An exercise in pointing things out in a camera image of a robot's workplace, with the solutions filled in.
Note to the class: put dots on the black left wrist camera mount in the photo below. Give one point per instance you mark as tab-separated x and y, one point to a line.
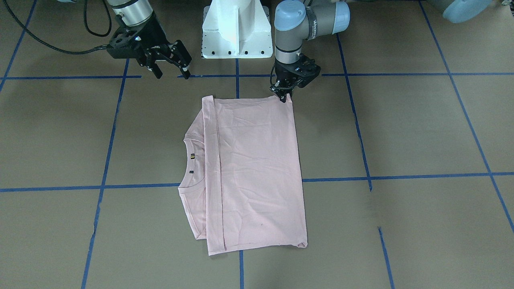
307	70

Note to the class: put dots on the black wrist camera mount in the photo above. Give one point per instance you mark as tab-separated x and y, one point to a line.
123	45
307	70

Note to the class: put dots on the pink Snoopy t-shirt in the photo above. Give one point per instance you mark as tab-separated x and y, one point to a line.
242	187

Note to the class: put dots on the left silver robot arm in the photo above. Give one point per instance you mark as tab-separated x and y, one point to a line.
297	21

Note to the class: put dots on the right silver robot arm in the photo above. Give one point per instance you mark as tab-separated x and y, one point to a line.
130	12

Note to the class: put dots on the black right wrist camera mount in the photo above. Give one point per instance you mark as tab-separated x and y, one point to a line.
123	45

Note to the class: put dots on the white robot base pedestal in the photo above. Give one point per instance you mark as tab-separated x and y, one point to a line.
236	29

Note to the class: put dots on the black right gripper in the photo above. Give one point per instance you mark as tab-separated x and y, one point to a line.
151	35

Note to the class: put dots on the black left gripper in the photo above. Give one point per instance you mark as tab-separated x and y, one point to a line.
283	78

